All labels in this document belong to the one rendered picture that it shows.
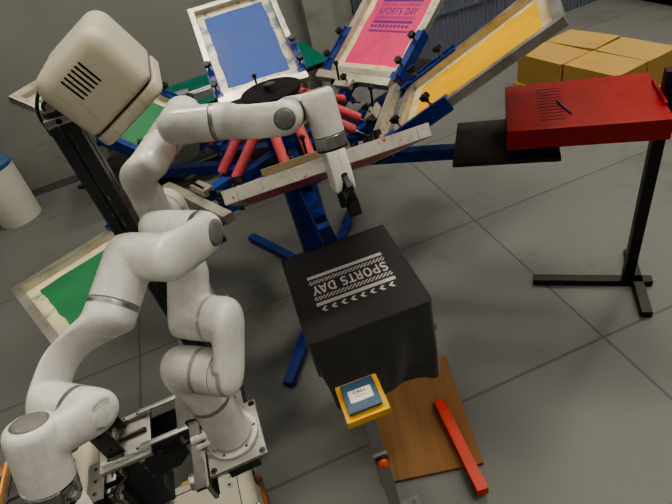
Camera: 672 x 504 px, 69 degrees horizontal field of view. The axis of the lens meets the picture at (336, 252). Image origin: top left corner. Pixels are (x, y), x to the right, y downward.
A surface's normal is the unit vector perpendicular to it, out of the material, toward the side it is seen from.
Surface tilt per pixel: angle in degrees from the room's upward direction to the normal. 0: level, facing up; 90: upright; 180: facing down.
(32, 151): 90
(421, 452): 0
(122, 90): 90
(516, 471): 0
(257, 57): 32
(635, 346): 0
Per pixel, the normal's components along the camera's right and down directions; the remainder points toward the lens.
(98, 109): 0.33, 0.55
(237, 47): -0.04, -0.34
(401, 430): -0.21, -0.76
